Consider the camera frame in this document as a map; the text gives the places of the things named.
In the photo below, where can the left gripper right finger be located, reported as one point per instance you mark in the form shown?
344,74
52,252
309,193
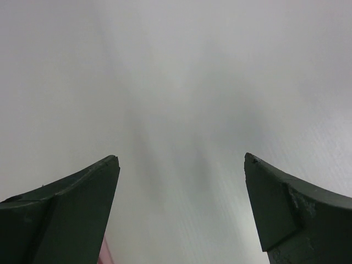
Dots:
296,221

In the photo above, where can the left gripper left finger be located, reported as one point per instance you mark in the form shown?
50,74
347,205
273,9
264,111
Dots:
61,222

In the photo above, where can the pink folded t shirt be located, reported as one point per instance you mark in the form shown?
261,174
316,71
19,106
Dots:
105,256

